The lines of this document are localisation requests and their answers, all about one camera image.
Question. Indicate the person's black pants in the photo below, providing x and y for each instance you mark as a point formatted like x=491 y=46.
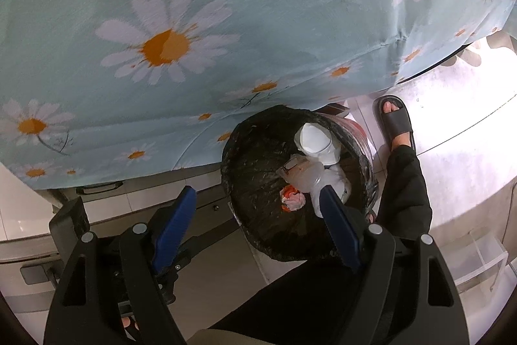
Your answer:
x=315 y=288

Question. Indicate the bin with black liner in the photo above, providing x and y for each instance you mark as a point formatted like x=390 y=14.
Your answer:
x=258 y=183

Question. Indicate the person's left hand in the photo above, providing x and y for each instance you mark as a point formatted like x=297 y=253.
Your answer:
x=130 y=324

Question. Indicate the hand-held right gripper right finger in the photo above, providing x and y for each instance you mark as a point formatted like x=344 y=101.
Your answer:
x=339 y=223

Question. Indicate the red silver candy wrapper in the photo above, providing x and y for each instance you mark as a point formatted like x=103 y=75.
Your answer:
x=293 y=199

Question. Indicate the white tissue wad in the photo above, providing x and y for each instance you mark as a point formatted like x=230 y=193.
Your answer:
x=337 y=179

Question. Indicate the clear plastic cup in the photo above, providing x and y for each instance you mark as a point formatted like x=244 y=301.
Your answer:
x=303 y=175

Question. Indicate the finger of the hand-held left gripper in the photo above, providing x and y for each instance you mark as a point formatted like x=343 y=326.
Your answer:
x=181 y=252

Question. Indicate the person's beige shirt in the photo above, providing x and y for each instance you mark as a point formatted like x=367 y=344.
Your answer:
x=206 y=339

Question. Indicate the clear acrylic box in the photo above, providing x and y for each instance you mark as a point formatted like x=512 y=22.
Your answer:
x=476 y=256

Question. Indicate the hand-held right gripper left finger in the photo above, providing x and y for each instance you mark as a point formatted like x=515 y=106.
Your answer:
x=173 y=223

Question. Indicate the white paper cup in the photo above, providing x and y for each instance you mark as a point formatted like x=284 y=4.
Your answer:
x=317 y=145

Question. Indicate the black slipper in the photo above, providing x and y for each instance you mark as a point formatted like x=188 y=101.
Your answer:
x=398 y=126

